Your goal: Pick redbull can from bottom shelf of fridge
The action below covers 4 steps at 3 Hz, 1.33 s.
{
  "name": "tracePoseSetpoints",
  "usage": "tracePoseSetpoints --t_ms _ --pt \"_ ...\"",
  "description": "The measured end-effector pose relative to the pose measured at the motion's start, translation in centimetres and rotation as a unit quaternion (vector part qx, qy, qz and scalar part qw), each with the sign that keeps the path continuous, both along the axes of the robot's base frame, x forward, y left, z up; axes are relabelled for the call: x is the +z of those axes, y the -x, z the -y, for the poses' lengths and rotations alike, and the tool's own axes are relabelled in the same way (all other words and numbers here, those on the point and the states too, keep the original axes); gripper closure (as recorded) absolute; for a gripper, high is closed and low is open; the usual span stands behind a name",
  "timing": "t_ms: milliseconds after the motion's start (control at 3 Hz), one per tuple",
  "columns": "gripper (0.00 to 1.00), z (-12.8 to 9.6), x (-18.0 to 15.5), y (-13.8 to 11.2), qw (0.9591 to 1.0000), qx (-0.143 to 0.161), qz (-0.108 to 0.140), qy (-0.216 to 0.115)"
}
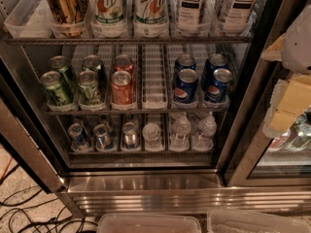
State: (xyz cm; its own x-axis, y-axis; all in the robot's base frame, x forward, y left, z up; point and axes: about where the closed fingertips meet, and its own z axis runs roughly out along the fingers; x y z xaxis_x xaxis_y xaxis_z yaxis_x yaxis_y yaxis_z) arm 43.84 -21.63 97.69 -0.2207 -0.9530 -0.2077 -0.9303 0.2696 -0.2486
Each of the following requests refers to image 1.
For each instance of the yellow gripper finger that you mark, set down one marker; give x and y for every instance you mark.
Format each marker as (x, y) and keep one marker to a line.
(274, 52)
(289, 100)

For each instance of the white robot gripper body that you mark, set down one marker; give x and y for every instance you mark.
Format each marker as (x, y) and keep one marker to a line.
(298, 46)

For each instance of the redbull can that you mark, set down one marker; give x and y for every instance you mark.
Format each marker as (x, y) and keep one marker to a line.
(130, 135)
(79, 136)
(102, 137)

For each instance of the rear right pepsi can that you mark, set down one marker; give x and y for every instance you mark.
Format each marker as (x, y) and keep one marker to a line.
(214, 61)

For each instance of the pepsi can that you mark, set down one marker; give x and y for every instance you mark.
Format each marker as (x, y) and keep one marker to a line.
(217, 87)
(184, 61)
(214, 61)
(185, 86)

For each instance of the right glass fridge door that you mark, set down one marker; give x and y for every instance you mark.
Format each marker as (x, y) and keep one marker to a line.
(268, 143)

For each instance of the front right pepsi can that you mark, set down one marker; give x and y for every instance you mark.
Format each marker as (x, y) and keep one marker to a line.
(217, 87)

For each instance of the rear left pepsi can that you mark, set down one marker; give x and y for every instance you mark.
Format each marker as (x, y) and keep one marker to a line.
(184, 61)

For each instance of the front left pepsi can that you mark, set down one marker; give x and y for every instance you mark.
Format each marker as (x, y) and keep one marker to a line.
(185, 86)

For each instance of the rear orange soda can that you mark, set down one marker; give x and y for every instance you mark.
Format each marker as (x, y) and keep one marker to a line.
(124, 63)

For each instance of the orange soda can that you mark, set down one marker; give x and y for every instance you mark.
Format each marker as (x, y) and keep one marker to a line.
(122, 88)
(124, 63)

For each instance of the front orange soda can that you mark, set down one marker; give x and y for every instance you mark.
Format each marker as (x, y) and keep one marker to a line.
(122, 88)

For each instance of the green can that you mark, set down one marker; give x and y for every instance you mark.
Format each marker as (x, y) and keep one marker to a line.
(89, 87)
(57, 89)
(60, 64)
(94, 63)

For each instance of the gold tall can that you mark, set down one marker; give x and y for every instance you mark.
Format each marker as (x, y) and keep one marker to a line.
(68, 17)

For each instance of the rear left green can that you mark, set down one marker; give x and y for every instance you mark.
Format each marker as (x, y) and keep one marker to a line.
(60, 64)

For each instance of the front left green can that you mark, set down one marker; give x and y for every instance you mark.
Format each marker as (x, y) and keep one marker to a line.
(57, 89)

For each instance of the empty top shelf tray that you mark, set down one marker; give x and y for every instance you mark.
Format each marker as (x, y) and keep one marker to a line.
(30, 19)

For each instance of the open steel fridge door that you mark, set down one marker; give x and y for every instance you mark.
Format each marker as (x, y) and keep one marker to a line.
(38, 141)

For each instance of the right teas tea bottle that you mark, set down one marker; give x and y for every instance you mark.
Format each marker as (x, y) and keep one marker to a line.
(234, 15)

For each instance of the teas tea bottle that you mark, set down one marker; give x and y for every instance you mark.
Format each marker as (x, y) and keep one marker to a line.
(191, 15)
(234, 15)

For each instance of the right clear water bottle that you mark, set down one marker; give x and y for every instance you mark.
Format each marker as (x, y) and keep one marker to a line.
(203, 137)

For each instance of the clear water bottle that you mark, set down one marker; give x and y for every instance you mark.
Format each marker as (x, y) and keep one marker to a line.
(203, 137)
(152, 137)
(179, 137)

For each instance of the left teas tea bottle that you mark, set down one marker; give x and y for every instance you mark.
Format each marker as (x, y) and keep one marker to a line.
(191, 15)

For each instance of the middle clear water bottle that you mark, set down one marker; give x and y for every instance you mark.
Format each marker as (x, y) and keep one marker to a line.
(179, 137)

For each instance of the right 7up bottle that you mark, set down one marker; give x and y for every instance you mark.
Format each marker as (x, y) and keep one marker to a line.
(149, 11)

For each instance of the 7up bottle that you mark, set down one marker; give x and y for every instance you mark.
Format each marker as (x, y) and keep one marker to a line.
(149, 11)
(108, 11)

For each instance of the right clear plastic bin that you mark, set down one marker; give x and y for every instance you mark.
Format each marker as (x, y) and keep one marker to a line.
(237, 221)

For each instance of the clear plastic bin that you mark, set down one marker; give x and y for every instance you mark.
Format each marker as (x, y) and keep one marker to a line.
(140, 223)
(237, 221)

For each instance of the left clear water bottle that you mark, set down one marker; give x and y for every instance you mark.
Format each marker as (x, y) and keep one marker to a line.
(152, 137)

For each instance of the left 7up bottle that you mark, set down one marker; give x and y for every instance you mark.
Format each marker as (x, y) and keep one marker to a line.
(108, 11)

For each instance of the left clear plastic bin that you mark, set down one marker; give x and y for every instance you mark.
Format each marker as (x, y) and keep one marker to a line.
(140, 223)

